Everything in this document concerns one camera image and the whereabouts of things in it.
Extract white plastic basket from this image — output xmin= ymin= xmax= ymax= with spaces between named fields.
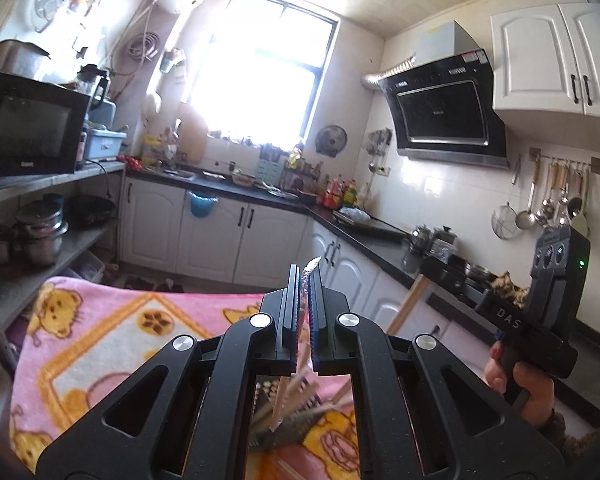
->
xmin=77 ymin=252 xmax=106 ymax=283

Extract clear plastic lid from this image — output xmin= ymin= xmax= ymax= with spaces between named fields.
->
xmin=30 ymin=0 xmax=76 ymax=33

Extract dark shoes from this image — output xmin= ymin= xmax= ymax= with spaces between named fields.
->
xmin=125 ymin=275 xmax=186 ymax=293

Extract grey box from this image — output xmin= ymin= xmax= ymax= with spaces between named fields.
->
xmin=0 ymin=40 xmax=51 ymax=77

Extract black tray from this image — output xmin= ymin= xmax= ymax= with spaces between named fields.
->
xmin=332 ymin=207 xmax=411 ymax=241

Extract wooden chopstick pair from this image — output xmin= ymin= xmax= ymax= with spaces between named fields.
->
xmin=314 ymin=382 xmax=355 ymax=418
xmin=267 ymin=256 xmax=323 ymax=433
xmin=252 ymin=400 xmax=281 ymax=433

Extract white upper kitchen cabinets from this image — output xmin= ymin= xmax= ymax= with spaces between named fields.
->
xmin=490 ymin=2 xmax=600 ymax=121

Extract group of condiment bottles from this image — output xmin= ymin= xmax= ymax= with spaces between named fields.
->
xmin=317 ymin=175 xmax=361 ymax=211

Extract dark grey utensil basket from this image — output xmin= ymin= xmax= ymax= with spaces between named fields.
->
xmin=250 ymin=375 xmax=333 ymax=450

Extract blue plastic bag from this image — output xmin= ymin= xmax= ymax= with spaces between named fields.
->
xmin=187 ymin=191 xmax=220 ymax=221

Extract small wall fan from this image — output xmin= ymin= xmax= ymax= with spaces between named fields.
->
xmin=315 ymin=125 xmax=348 ymax=156

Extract wooden frame bar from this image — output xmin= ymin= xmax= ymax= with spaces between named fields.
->
xmin=387 ymin=275 xmax=428 ymax=336

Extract black gas stove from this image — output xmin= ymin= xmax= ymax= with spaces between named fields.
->
xmin=420 ymin=255 xmax=501 ymax=311

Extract silver exhaust duct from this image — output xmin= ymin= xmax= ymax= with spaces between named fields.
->
xmin=362 ymin=57 xmax=421 ymax=92

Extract row of hanging utensils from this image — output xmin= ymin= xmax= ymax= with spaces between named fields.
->
xmin=535 ymin=160 xmax=593 ymax=235

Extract hanging kitchen tools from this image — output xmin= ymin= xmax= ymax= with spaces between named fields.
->
xmin=366 ymin=129 xmax=393 ymax=176

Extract person's right hand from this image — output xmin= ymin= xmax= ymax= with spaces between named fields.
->
xmin=484 ymin=345 xmax=556 ymax=428

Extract pink printed blanket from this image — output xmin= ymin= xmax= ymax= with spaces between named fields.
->
xmin=7 ymin=275 xmax=371 ymax=480

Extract light blue wall cup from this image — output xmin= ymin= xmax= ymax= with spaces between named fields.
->
xmin=160 ymin=50 xmax=186 ymax=73

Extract black microwave oven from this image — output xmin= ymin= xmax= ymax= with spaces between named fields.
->
xmin=0 ymin=71 xmax=92 ymax=179

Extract black blender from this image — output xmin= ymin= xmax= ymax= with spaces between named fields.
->
xmin=77 ymin=64 xmax=112 ymax=111

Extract coiled hose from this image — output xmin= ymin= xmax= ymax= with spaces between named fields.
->
xmin=125 ymin=32 xmax=161 ymax=63

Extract spice rack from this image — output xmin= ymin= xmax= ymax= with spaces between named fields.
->
xmin=282 ymin=157 xmax=321 ymax=193

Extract wall utensil rail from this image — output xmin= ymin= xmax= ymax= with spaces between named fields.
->
xmin=527 ymin=147 xmax=600 ymax=176

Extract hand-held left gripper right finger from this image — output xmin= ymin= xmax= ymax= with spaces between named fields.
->
xmin=311 ymin=260 xmax=566 ymax=480

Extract black range hood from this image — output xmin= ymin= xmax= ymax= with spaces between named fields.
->
xmin=380 ymin=20 xmax=511 ymax=170

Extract steel ladle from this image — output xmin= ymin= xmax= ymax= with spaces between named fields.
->
xmin=515 ymin=159 xmax=540 ymax=230

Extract wooden cutting board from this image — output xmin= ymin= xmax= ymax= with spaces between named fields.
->
xmin=177 ymin=110 xmax=207 ymax=163

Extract stacked steel pots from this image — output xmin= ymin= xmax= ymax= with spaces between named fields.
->
xmin=14 ymin=200 xmax=70 ymax=267

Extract patterned cloth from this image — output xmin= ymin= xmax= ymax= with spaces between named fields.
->
xmin=487 ymin=271 xmax=528 ymax=306

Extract kitchen window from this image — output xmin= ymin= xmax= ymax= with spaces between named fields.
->
xmin=192 ymin=0 xmax=341 ymax=146

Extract steel pan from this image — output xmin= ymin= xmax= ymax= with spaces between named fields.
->
xmin=462 ymin=262 xmax=493 ymax=283

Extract teal knife rack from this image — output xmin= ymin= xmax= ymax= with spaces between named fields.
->
xmin=257 ymin=144 xmax=284 ymax=186

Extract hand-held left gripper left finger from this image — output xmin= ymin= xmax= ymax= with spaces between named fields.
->
xmin=36 ymin=264 xmax=301 ymax=480

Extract black wok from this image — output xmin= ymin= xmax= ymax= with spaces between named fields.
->
xmin=70 ymin=195 xmax=117 ymax=226

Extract blue plastic crate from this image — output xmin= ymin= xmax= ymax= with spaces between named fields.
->
xmin=86 ymin=127 xmax=128 ymax=161

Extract yellow bottle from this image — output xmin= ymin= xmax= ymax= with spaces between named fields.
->
xmin=142 ymin=135 xmax=163 ymax=166

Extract drinking glass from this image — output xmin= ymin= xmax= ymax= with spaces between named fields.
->
xmin=401 ymin=237 xmax=421 ymax=273

